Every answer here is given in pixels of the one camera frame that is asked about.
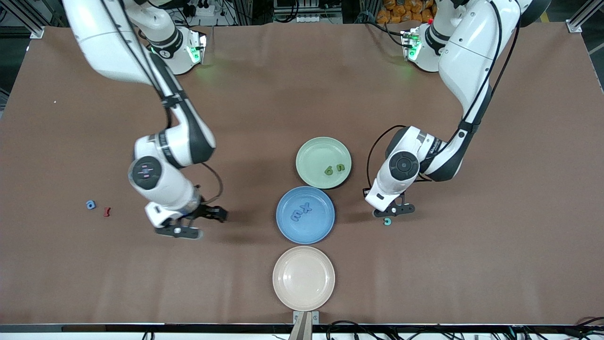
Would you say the pale green plate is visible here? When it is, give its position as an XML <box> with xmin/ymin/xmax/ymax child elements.
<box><xmin>296</xmin><ymin>137</ymin><xmax>352</xmax><ymax>189</ymax></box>

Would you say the brown table mat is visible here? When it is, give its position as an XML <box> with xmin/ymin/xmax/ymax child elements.
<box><xmin>0</xmin><ymin>21</ymin><xmax>604</xmax><ymax>326</ymax></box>

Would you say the blue plate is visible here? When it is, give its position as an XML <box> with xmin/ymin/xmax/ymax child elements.
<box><xmin>276</xmin><ymin>186</ymin><xmax>336</xmax><ymax>245</ymax></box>

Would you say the beige plate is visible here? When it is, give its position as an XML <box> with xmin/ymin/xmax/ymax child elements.
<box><xmin>272</xmin><ymin>246</ymin><xmax>336</xmax><ymax>312</ymax></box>

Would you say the orange fruit pile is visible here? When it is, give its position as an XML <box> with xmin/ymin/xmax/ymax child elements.
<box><xmin>376</xmin><ymin>0</ymin><xmax>437</xmax><ymax>24</ymax></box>

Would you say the white power strip with plugs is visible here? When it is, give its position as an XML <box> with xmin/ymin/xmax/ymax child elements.
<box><xmin>182</xmin><ymin>0</ymin><xmax>215</xmax><ymax>17</ymax></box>

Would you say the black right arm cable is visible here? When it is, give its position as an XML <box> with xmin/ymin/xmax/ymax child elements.
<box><xmin>101</xmin><ymin>0</ymin><xmax>224</xmax><ymax>206</ymax></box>

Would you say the black cable loop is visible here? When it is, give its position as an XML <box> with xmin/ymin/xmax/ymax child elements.
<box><xmin>326</xmin><ymin>320</ymin><xmax>378</xmax><ymax>340</ymax></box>

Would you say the grey metal mount bracket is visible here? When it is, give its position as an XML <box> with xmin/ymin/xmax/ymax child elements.
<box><xmin>293</xmin><ymin>311</ymin><xmax>320</xmax><ymax>340</ymax></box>

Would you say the aluminium frame corner post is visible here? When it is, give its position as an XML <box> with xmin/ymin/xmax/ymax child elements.
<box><xmin>566</xmin><ymin>0</ymin><xmax>604</xmax><ymax>34</ymax></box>
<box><xmin>0</xmin><ymin>0</ymin><xmax>45</xmax><ymax>39</ymax></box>

